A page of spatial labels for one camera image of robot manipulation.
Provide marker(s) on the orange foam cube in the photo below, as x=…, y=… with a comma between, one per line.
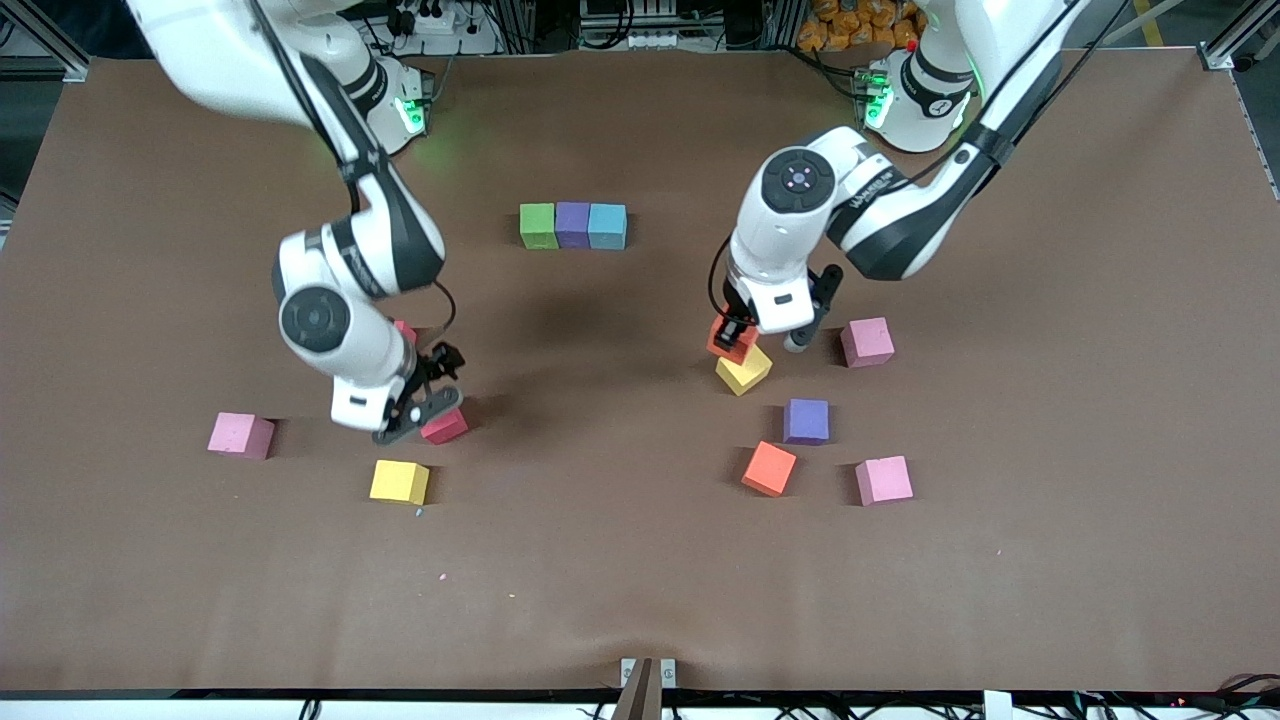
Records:
x=769, y=468
x=735, y=354

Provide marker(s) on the red foam cube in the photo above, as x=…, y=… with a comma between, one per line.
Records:
x=405, y=330
x=448, y=428

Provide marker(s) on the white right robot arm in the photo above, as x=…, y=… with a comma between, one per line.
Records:
x=360, y=350

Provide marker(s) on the light blue foam cube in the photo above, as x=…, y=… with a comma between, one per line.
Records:
x=608, y=228

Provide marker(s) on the white label tag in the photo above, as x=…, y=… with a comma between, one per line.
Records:
x=998, y=705

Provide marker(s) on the aluminium frame profile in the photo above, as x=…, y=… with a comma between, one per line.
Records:
x=73, y=72
x=1215, y=58

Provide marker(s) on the yellow foam cube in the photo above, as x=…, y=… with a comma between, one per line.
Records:
x=745, y=378
x=398, y=481

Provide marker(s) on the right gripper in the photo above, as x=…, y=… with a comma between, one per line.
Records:
x=443, y=360

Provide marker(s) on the purple foam cube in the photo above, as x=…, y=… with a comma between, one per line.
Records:
x=572, y=225
x=806, y=421

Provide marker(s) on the bag of orange items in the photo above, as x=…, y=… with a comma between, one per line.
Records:
x=850, y=25

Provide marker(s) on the white power strip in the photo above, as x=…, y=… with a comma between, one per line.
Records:
x=437, y=22

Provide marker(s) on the pink foam cube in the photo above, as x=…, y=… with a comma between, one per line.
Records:
x=867, y=342
x=240, y=435
x=884, y=480

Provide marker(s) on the metal table edge bracket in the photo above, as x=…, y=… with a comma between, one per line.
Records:
x=640, y=700

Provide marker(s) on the green foam cube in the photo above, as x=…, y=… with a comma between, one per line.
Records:
x=538, y=226

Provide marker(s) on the white rack equipment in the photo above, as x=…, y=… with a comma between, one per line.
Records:
x=652, y=40

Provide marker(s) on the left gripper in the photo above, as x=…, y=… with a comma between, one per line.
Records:
x=729, y=328

